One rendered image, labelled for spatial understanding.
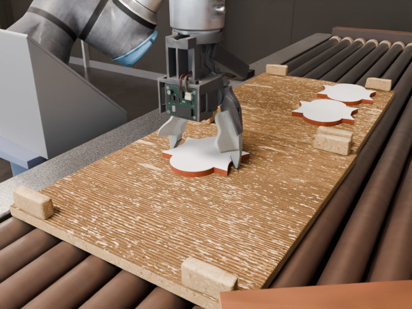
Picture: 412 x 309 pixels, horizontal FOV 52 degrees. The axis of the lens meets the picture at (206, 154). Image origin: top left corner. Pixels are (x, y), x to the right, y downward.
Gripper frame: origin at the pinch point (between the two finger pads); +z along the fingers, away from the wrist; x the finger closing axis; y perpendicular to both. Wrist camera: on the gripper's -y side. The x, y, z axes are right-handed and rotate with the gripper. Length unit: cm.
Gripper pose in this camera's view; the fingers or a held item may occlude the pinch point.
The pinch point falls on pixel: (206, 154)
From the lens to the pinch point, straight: 68.9
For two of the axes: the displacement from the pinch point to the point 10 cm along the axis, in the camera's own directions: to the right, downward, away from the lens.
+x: 8.4, 2.3, -4.9
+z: 0.0, 9.0, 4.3
